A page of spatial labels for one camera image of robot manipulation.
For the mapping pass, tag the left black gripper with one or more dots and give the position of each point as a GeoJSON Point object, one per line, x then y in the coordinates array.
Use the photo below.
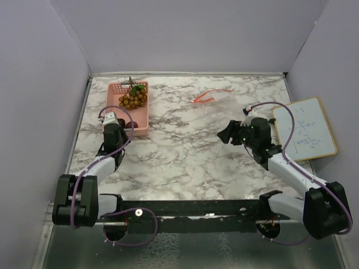
{"type": "Point", "coordinates": [123, 133]}

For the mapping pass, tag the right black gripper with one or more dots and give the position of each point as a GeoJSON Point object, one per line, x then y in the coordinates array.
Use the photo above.
{"type": "Point", "coordinates": [231, 131]}

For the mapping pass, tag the dark red fake fruit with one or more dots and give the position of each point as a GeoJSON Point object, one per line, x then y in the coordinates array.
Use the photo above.
{"type": "Point", "coordinates": [130, 125]}

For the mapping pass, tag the clear orange zip bag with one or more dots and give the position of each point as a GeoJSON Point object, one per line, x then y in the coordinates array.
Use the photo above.
{"type": "Point", "coordinates": [215, 95]}

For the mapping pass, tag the brown fake grape bunch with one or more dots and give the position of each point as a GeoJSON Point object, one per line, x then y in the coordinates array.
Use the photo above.
{"type": "Point", "coordinates": [135, 96]}

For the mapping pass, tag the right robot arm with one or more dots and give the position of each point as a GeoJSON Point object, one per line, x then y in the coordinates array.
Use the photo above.
{"type": "Point", "coordinates": [323, 209]}

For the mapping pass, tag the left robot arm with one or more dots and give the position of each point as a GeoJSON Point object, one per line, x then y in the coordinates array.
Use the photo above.
{"type": "Point", "coordinates": [77, 200]}

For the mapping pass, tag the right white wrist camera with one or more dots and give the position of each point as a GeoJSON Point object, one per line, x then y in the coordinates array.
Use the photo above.
{"type": "Point", "coordinates": [250, 113]}

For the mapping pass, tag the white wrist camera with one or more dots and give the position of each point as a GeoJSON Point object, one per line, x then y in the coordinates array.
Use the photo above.
{"type": "Point", "coordinates": [109, 118]}
{"type": "Point", "coordinates": [250, 113]}

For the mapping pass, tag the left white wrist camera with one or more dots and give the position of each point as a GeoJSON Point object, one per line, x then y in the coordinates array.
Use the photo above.
{"type": "Point", "coordinates": [109, 118]}

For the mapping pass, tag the small whiteboard yellow frame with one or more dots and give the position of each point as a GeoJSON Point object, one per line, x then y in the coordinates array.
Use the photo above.
{"type": "Point", "coordinates": [312, 137]}

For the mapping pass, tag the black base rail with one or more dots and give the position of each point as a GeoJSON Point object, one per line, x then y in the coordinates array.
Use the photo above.
{"type": "Point", "coordinates": [198, 216]}

